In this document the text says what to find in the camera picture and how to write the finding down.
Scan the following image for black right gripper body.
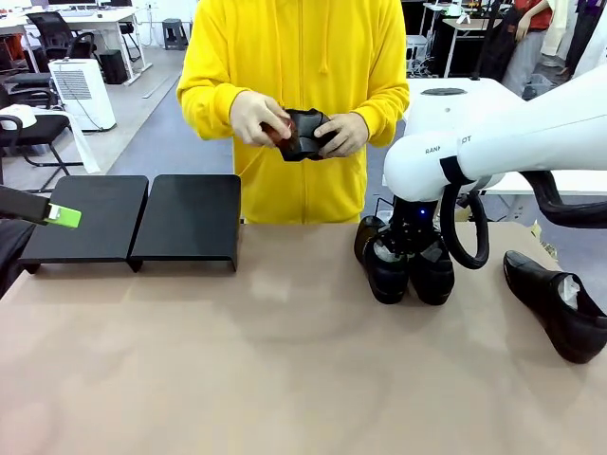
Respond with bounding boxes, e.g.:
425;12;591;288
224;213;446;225
391;196;442;241

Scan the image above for black leather dress shoe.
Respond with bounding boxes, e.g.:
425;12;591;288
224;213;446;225
277;107;336;163
502;249;607;365
408;236;456;307
353;215;413;305

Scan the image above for person's left forearm yellow sleeve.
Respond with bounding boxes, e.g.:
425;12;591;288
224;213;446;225
348;78;412;149

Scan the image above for person's right forearm yellow sleeve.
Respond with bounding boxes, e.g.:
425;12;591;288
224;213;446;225
175;80;252;141

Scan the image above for black metal shoe stand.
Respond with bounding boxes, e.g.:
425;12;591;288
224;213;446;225
126;173;242;274
17;174;151;275

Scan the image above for person's left hand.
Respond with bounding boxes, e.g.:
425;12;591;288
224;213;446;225
313;112;371;158

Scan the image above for person's right hand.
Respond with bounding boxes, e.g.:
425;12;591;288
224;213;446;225
230;89;291;151

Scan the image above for black fabric item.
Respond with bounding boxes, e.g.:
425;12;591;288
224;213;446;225
0;220;37;298

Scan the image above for black office chair with armrests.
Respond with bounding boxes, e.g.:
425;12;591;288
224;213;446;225
0;70;84;187

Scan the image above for white air purifier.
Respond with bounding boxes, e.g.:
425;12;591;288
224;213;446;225
48;57;118;133

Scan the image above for black computer tower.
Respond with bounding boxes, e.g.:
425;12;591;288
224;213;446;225
99;48;128;85

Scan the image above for black mesh office chair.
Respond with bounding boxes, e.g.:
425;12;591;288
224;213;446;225
26;11;96;63

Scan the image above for person in yellow hoodie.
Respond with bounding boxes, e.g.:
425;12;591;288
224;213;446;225
175;0;412;225

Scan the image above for white office desk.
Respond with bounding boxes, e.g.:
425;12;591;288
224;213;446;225
0;7;153;87

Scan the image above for grey plastic stool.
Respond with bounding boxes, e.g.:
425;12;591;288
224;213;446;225
162;17;191;51

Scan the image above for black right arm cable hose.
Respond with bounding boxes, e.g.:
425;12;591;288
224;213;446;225
440;170;607;271

